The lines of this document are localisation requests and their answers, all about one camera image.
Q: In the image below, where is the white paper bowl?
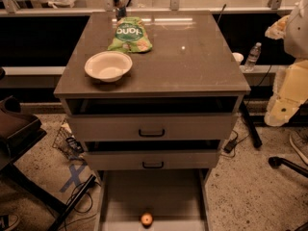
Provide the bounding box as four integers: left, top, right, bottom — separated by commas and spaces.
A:
85, 51, 133, 83

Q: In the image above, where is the orange fruit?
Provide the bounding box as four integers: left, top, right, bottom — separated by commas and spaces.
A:
141, 213, 153, 226

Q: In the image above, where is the grey drawer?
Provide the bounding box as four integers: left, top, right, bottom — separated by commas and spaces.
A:
67, 114, 238, 141
84, 150, 218, 170

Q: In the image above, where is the grey sneaker right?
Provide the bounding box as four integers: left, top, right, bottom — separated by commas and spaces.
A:
290, 131, 308, 166

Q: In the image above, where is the middle grey drawer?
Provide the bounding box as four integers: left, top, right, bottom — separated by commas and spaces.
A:
67, 114, 238, 141

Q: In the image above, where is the black power adapter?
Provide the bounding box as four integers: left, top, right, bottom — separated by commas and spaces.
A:
223, 140, 237, 153

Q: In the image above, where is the black chair base leg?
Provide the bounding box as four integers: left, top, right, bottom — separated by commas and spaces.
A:
268, 157, 308, 178

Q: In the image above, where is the wire basket on floor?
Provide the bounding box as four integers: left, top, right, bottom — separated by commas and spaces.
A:
52, 120, 84, 161

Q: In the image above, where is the sneaker bottom left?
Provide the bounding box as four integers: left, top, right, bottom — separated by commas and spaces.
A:
0, 214, 20, 231

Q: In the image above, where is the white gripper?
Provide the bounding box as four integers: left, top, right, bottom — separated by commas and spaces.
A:
264, 15, 308, 127

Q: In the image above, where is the green chip bag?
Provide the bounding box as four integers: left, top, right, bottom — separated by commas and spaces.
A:
108, 16, 152, 53

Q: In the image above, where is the grey drawer cabinet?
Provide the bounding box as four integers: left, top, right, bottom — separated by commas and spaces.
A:
53, 11, 251, 171

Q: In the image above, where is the lower grey drawer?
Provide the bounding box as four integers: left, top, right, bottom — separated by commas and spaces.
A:
84, 150, 218, 170

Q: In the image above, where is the clear plastic water bottle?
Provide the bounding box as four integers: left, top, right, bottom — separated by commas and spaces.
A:
244, 42, 262, 72

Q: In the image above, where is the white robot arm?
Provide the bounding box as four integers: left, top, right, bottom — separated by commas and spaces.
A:
264, 0, 308, 127

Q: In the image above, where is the dark energy drink can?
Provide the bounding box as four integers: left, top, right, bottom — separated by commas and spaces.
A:
114, 0, 126, 20

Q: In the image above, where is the white paper cup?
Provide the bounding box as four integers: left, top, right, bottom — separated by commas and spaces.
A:
232, 52, 244, 64

